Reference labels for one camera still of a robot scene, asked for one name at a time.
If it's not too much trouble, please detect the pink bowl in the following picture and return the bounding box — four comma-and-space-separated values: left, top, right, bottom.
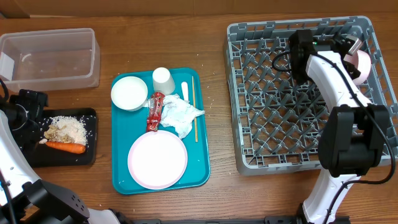
343, 50, 371, 86

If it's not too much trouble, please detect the white bowl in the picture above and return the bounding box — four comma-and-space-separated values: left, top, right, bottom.
111, 77, 148, 111

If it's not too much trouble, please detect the orange carrot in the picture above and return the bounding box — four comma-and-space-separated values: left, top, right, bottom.
45, 141, 86, 154

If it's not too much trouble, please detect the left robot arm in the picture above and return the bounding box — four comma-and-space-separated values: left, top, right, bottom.
1, 88, 125, 223

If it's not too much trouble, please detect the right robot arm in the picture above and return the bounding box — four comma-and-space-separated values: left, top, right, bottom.
289, 29, 396, 223

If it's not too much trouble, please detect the grey dishwasher rack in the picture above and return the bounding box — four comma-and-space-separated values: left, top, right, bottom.
224, 16, 397, 175

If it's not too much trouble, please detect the teal plastic tray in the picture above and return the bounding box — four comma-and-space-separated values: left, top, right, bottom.
111, 67, 211, 195

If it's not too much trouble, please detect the wooden chopstick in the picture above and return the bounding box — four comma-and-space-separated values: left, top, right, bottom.
191, 75, 199, 143

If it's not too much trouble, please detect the white plastic spoon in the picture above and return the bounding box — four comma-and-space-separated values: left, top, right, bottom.
181, 82, 189, 103

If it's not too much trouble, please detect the crumpled white napkin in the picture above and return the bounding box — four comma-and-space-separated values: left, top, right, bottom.
160, 94, 205, 139

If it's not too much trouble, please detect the white paper cup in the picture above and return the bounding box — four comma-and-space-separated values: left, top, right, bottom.
152, 67, 175, 95

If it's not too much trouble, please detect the red snack wrapper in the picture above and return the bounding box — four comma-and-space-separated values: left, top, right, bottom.
146, 91, 165, 132

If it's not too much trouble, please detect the pink round plate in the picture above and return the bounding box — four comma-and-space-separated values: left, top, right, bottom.
127, 130, 188, 190

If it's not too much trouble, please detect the white rice pile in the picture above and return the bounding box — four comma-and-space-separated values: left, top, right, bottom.
51, 116, 87, 145

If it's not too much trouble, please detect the clear plastic bin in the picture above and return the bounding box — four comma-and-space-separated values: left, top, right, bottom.
1, 28, 101, 92

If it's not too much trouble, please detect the food scraps pile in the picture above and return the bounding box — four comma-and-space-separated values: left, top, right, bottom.
39, 124, 75, 144

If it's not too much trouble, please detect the black plastic tray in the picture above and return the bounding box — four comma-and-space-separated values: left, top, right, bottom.
21, 108, 98, 167

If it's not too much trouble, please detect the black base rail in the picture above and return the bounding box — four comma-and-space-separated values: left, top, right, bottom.
127, 215, 351, 224

